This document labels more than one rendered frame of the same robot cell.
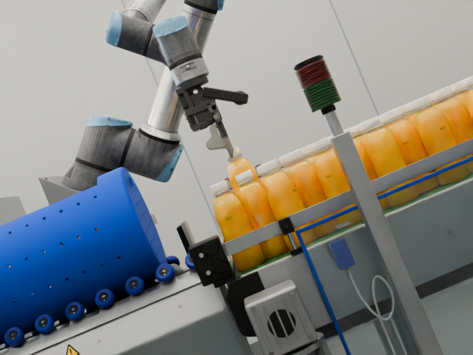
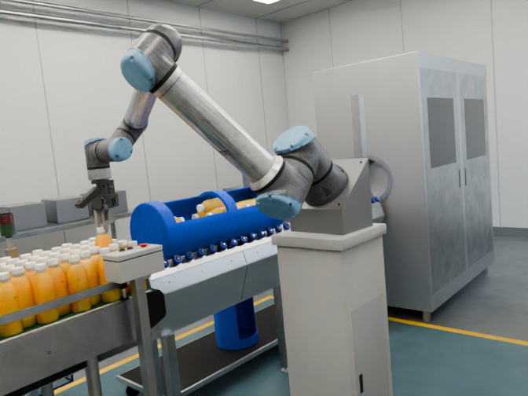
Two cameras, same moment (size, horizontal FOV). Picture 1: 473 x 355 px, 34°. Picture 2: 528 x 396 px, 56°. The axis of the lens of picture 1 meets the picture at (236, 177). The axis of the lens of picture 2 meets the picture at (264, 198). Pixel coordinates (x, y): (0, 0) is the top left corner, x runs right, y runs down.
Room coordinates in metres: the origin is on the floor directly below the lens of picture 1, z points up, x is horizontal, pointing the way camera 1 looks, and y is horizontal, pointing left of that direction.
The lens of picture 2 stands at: (3.78, -1.07, 1.44)
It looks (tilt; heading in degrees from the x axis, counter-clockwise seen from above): 6 degrees down; 132
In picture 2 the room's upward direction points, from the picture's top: 5 degrees counter-clockwise
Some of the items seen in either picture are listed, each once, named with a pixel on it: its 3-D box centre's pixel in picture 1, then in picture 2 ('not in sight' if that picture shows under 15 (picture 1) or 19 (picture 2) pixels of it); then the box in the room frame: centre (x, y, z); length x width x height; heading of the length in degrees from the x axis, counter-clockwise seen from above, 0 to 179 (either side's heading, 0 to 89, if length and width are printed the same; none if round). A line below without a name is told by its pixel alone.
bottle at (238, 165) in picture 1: (248, 189); (104, 254); (1.95, -0.02, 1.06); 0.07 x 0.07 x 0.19
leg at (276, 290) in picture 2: not in sight; (281, 324); (1.81, 1.22, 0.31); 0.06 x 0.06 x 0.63; 1
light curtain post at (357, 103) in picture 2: not in sight; (365, 229); (2.20, 1.66, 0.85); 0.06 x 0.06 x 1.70; 1
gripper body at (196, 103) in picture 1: (200, 105); (103, 194); (1.95, 0.01, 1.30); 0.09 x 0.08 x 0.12; 91
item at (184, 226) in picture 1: (190, 246); not in sight; (1.89, 0.17, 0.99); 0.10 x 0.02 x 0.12; 1
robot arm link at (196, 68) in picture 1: (190, 73); (99, 174); (1.95, 0.01, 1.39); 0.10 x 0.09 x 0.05; 1
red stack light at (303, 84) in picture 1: (313, 74); (6, 218); (1.54, -0.22, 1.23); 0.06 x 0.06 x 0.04
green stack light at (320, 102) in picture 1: (322, 95); (7, 229); (1.54, -0.22, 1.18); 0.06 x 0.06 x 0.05
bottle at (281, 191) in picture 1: (287, 206); not in sight; (1.77, -0.08, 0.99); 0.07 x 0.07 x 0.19
